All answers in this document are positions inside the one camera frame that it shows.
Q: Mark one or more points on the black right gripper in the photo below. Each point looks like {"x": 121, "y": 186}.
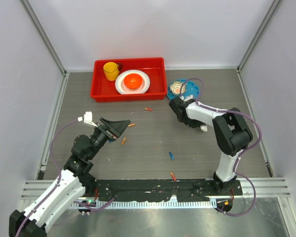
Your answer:
{"x": 195, "y": 124}

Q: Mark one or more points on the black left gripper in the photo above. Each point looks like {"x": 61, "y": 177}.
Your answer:
{"x": 112, "y": 129}

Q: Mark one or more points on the white red remote control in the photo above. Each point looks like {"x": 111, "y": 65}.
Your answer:
{"x": 204, "y": 128}

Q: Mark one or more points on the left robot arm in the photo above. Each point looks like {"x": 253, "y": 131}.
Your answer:
{"x": 72, "y": 182}

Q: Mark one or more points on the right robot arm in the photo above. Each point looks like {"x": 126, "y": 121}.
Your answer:
{"x": 231, "y": 132}

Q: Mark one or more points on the small patterned bowl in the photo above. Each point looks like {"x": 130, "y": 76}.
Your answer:
{"x": 177, "y": 87}

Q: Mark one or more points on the blue polka dot plate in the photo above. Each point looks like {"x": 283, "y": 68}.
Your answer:
{"x": 192, "y": 91}

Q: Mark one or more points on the white plate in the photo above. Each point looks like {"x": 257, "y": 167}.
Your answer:
{"x": 122, "y": 89}

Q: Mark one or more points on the red plastic bin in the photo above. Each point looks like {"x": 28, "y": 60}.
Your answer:
{"x": 103, "y": 90}

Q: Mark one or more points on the orange bowl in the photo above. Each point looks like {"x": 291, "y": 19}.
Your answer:
{"x": 133, "y": 81}

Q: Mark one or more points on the yellow cup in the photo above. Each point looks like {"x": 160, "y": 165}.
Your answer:
{"x": 112, "y": 70}

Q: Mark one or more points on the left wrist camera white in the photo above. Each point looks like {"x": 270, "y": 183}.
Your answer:
{"x": 87, "y": 119}

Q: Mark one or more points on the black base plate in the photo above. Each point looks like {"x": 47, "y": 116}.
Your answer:
{"x": 158, "y": 190}

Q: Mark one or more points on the white cable duct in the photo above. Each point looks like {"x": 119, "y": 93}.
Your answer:
{"x": 171, "y": 204}

